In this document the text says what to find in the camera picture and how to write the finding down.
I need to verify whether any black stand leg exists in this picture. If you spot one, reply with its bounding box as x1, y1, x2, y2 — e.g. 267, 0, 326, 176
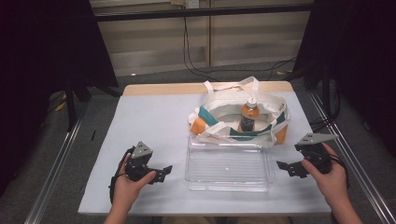
64, 81, 78, 133

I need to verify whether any orange drink bottle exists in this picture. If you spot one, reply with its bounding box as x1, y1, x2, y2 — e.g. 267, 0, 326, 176
237, 96, 262, 133

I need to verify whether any black curtain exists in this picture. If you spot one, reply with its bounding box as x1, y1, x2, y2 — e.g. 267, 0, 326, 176
292, 0, 396, 158
0, 0, 120, 197

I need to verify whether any person's right hand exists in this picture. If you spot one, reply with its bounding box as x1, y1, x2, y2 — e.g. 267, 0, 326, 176
300, 143, 348, 207

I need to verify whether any metal floor rail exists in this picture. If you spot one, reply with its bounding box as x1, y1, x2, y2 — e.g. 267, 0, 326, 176
23, 102, 90, 224
307, 91, 396, 224

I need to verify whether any hand-held gripper cable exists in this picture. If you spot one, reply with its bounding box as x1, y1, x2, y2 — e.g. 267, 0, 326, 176
325, 152, 350, 189
107, 147, 135, 205

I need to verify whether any pale grey table mat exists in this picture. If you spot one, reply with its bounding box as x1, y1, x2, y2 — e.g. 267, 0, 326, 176
78, 91, 332, 217

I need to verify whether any black hanging cable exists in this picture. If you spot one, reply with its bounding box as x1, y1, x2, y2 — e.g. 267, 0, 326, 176
182, 16, 220, 82

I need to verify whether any right hand-held gripper cable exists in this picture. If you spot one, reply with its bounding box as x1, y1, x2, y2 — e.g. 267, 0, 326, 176
325, 152, 350, 189

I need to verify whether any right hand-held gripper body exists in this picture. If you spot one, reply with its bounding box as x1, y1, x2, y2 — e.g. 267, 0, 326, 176
294, 133, 340, 175

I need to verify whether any black floor cable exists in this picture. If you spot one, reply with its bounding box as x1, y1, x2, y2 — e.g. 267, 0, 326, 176
199, 56, 297, 82

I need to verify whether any person's left hand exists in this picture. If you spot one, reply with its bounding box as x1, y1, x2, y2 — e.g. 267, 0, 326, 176
111, 152, 158, 213

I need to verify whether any white teal orange tote bag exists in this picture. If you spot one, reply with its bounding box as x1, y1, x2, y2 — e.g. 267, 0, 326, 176
187, 76, 292, 146

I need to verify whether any clear plastic tray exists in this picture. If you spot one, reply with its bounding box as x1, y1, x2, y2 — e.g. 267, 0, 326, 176
184, 134, 276, 193

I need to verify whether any black horizontal bar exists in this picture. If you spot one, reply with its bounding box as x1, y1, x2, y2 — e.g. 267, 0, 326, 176
92, 3, 315, 22

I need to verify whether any left hand-held gripper cable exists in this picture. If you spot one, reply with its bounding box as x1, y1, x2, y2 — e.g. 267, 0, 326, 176
107, 147, 135, 205

